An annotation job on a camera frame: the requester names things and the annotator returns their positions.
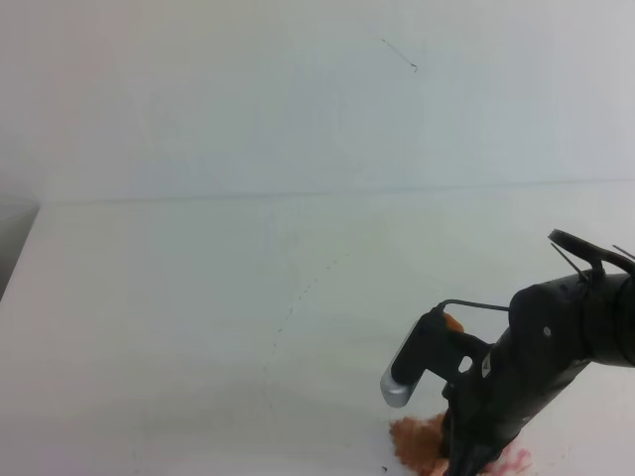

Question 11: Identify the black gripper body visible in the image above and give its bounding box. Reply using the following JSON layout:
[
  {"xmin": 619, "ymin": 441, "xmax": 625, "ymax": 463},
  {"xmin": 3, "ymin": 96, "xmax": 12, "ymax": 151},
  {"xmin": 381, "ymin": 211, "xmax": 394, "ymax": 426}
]
[{"xmin": 444, "ymin": 280, "xmax": 590, "ymax": 475}]

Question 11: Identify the brown stained pink rag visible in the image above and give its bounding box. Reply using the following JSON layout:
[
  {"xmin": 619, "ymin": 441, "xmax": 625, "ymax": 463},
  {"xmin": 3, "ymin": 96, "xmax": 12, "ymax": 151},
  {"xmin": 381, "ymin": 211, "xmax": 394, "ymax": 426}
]
[{"xmin": 389, "ymin": 413, "xmax": 532, "ymax": 476}]

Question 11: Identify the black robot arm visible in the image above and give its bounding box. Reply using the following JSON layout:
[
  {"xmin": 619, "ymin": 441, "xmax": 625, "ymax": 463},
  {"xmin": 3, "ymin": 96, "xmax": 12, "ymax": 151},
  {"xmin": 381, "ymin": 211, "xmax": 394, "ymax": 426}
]
[{"xmin": 443, "ymin": 274, "xmax": 634, "ymax": 475}]

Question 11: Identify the brown coffee stain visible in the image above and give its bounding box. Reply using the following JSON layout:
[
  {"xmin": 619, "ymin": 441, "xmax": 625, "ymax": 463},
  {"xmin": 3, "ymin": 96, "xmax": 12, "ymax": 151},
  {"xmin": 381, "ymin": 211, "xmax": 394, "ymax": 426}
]
[{"xmin": 444, "ymin": 312, "xmax": 464, "ymax": 333}]

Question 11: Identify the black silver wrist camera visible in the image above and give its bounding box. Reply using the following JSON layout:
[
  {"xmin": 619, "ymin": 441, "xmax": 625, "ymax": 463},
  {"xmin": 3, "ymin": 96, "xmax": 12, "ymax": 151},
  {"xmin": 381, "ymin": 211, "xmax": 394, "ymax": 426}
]
[{"xmin": 380, "ymin": 299, "xmax": 491, "ymax": 409}]

